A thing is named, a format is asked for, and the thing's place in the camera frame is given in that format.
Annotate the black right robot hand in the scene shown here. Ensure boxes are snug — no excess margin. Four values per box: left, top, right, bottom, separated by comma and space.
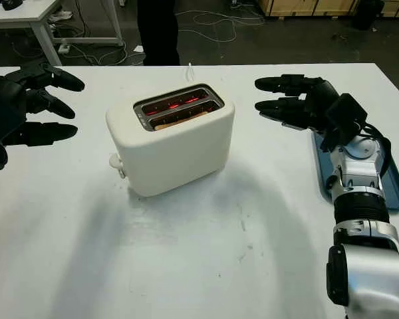
254, 74, 342, 133

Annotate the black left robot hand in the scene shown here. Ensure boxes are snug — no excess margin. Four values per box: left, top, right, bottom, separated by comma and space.
0, 62, 86, 149

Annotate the brown toast slice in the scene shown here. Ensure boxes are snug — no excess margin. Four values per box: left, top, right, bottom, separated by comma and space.
154, 111, 209, 131

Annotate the standing person in white jacket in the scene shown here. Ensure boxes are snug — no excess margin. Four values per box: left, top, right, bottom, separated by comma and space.
136, 0, 180, 66

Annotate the cream two-slot toaster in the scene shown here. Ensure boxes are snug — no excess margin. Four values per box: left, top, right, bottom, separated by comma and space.
105, 82, 235, 197

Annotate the blue plastic tray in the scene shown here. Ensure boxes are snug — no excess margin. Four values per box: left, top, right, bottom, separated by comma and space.
311, 129, 399, 211

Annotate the white desk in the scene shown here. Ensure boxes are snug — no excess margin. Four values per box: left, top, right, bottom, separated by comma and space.
0, 0, 124, 66

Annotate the wooden crate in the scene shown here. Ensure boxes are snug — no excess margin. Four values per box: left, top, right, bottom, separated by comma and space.
259, 0, 399, 17

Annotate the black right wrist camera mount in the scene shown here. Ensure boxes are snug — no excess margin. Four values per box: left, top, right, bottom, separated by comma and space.
321, 93, 368, 152

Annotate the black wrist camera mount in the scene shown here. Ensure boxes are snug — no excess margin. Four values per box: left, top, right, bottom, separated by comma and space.
321, 93, 368, 152
0, 96, 33, 172

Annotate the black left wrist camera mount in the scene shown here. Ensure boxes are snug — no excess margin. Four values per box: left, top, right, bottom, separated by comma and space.
0, 96, 33, 172

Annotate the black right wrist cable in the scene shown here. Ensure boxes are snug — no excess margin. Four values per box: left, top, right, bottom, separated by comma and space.
355, 122, 393, 175

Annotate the white looped floor cable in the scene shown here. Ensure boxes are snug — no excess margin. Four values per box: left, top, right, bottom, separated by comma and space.
182, 9, 265, 43

